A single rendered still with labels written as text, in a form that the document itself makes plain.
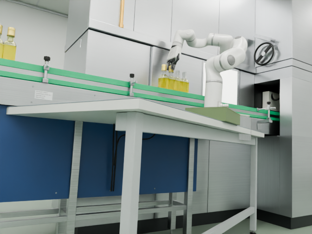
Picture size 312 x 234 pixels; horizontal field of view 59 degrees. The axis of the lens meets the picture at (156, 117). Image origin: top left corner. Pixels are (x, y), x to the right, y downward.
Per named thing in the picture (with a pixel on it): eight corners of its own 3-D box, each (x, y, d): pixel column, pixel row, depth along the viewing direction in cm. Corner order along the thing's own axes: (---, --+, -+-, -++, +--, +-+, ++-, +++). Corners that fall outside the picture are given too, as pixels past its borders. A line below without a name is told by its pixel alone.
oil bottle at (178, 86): (177, 108, 195) (178, 78, 197) (181, 107, 190) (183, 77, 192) (170, 107, 192) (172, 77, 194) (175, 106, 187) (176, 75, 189)
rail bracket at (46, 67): (48, 85, 133) (50, 58, 135) (51, 82, 127) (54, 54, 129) (39, 83, 131) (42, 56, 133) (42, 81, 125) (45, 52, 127)
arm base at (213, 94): (231, 113, 154) (233, 86, 156) (225, 108, 143) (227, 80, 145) (205, 113, 162) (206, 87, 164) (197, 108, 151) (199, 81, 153)
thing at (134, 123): (256, 234, 203) (257, 137, 211) (121, 357, 79) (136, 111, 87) (244, 231, 208) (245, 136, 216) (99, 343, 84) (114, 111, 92)
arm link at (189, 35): (197, 35, 197) (195, 27, 188) (193, 48, 194) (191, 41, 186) (177, 34, 202) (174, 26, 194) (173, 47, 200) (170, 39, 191)
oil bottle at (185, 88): (183, 109, 198) (184, 80, 200) (188, 108, 193) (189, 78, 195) (177, 108, 194) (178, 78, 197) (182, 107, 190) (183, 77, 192)
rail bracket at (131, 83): (132, 97, 158) (133, 74, 159) (139, 96, 152) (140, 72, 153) (126, 96, 156) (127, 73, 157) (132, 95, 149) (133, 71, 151)
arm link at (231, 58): (231, 63, 171) (253, 56, 158) (207, 77, 159) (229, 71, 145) (226, 48, 170) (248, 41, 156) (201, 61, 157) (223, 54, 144)
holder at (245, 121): (220, 130, 204) (220, 119, 205) (250, 129, 181) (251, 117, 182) (203, 128, 195) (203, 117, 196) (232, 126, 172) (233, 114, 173)
